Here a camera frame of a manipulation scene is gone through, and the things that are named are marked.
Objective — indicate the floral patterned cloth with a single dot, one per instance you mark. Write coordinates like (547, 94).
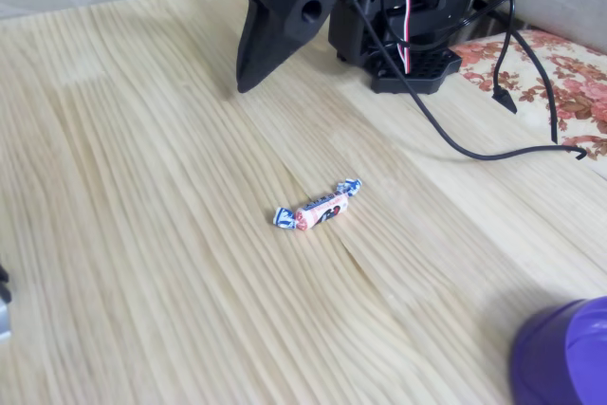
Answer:
(574, 87)

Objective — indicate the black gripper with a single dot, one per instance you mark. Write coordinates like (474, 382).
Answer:
(285, 7)

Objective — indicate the candy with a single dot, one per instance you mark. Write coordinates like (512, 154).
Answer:
(317, 211)

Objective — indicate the purple bowl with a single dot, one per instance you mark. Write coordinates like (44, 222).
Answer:
(559, 357)

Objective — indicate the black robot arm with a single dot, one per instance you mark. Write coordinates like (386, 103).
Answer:
(351, 30)

